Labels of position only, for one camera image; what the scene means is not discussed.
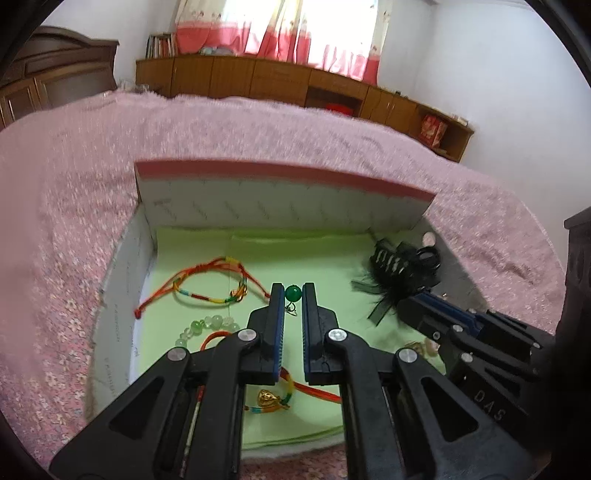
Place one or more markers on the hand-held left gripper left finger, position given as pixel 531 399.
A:
pixel 277 332

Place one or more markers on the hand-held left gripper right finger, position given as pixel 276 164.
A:
pixel 308 332

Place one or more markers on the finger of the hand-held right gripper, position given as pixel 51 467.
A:
pixel 452 305
pixel 434 323

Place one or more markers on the gold pearl brooch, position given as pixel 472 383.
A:
pixel 418 346

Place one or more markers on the green bead earring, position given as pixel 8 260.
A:
pixel 292 293

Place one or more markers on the gold pendant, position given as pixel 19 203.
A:
pixel 268 399

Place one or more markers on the black bow hair claw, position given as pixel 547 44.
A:
pixel 392 267

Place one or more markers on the red cardboard box green lining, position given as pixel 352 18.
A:
pixel 277 203

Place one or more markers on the dark wooden furniture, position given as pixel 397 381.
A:
pixel 579 277

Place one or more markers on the red printed box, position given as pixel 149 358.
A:
pixel 433 130

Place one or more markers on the red cloth in cabinet niche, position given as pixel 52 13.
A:
pixel 341 109

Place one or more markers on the long wooden cabinet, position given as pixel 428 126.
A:
pixel 231 78

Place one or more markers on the folded blue green cloth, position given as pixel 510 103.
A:
pixel 217 50

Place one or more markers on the white pink floral curtain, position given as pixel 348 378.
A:
pixel 277 27

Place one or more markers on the row of books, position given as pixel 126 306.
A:
pixel 160 46

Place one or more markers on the dark wooden headboard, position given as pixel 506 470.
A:
pixel 55 78

